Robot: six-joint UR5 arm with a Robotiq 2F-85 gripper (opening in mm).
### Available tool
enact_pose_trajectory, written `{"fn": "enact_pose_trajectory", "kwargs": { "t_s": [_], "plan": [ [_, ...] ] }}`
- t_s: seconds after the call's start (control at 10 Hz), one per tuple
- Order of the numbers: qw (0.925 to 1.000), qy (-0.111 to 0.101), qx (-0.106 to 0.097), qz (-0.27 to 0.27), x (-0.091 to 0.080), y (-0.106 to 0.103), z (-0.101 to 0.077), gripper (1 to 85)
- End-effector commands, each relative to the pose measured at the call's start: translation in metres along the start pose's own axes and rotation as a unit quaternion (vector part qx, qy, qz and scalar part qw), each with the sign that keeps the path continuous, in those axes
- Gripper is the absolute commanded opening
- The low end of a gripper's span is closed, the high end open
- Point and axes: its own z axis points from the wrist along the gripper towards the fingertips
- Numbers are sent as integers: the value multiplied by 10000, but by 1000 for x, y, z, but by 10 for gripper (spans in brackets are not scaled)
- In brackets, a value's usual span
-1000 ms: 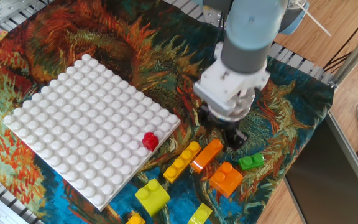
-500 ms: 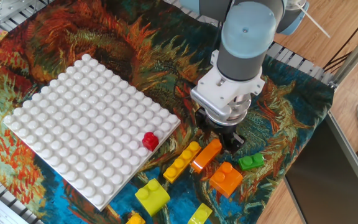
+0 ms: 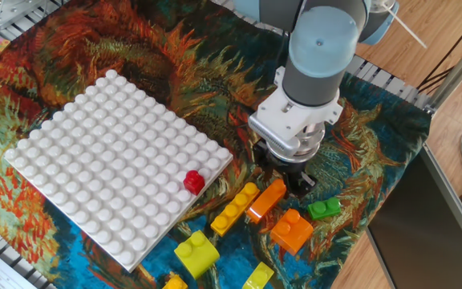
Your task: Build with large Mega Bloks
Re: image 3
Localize black monitor panel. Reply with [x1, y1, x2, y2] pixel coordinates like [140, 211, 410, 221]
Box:
[366, 143, 462, 289]

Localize colourful sunflower pattern rug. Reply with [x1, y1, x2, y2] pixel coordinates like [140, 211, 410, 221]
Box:
[0, 0, 432, 289]

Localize small red block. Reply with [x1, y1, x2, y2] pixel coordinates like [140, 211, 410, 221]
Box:
[182, 169, 206, 197]

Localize white studded baseplate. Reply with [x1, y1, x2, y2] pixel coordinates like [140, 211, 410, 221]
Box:
[4, 69, 235, 273]

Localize orange two-stud block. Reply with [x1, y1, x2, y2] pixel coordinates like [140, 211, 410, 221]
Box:
[269, 208, 315, 257]

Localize slim orange sloped block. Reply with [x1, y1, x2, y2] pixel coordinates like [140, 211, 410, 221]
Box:
[245, 178, 289, 225]

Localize perforated metal plate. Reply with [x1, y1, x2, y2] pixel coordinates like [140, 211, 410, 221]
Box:
[0, 0, 62, 31]

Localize slim yellow four-stud block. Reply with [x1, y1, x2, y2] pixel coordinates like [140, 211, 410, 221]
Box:
[210, 181, 261, 238]

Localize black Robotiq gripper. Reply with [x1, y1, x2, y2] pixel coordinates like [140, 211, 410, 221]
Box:
[252, 140, 318, 197]

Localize aluminium frame beam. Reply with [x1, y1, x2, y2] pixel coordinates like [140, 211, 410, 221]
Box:
[423, 34, 462, 117]

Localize white zip tie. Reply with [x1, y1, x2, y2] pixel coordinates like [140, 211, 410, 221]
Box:
[383, 3, 428, 49]

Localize large yellow four-stud block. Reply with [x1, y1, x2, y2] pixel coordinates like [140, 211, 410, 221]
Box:
[161, 272, 189, 289]

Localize large lime two-stud block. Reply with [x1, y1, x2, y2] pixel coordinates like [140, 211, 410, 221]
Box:
[174, 230, 221, 281]

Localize black floor cables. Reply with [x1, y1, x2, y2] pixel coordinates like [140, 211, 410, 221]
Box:
[417, 7, 462, 94]

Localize small green two-stud block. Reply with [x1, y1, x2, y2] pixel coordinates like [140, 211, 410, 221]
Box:
[307, 196, 342, 222]

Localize small lime single-stud block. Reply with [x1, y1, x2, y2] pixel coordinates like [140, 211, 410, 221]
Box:
[241, 262, 276, 289]

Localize white and silver wrist adapter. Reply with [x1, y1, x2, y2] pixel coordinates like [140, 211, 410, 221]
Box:
[247, 66, 344, 165]

